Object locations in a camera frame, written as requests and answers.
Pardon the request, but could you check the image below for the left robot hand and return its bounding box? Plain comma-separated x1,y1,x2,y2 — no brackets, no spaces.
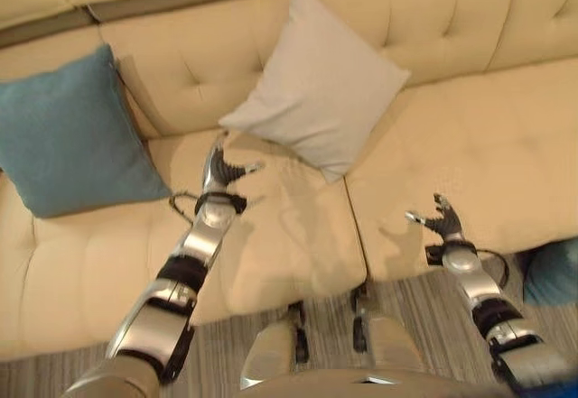
201,131,266,199

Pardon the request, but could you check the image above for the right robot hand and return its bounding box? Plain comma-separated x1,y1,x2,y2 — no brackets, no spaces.
405,192,464,242

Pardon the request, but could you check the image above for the cream tufted sofa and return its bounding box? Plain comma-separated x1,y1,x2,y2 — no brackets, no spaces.
0,0,578,363

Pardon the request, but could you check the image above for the blue cushion on floor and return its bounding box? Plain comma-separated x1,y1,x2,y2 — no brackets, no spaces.
522,240,578,308

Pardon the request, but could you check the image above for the light grey square cushion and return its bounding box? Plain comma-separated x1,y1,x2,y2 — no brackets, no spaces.
218,0,412,184

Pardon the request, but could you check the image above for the teal square cushion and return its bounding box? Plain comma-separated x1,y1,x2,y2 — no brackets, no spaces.
0,43,173,219

